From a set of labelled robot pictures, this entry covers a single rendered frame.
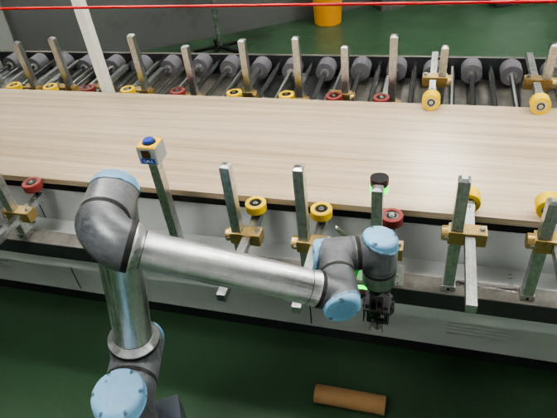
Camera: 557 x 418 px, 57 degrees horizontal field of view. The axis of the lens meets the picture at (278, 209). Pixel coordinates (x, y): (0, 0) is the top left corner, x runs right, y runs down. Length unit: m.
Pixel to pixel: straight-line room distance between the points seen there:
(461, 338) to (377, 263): 1.17
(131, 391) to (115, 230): 0.56
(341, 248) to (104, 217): 0.57
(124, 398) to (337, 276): 0.68
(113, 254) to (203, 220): 1.13
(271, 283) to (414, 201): 0.89
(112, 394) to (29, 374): 1.40
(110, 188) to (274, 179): 0.96
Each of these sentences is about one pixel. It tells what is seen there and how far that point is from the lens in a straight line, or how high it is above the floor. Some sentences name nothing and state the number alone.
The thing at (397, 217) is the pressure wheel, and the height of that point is 0.91.
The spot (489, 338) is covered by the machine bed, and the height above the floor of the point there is 0.20.
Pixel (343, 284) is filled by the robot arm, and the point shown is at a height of 1.19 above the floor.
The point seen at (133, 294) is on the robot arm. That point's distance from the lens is 1.43.
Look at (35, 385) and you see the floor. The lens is 2.86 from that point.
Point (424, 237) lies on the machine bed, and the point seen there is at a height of 0.74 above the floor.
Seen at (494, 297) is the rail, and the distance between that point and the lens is 1.91.
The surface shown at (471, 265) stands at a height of 0.96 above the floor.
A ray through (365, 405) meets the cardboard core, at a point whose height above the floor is 0.06.
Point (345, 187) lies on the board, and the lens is 1.98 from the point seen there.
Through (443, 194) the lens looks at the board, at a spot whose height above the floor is 0.90.
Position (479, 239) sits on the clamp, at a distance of 1.72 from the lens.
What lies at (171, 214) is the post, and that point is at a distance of 1.95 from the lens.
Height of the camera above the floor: 2.09
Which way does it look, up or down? 39 degrees down
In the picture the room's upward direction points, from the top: 7 degrees counter-clockwise
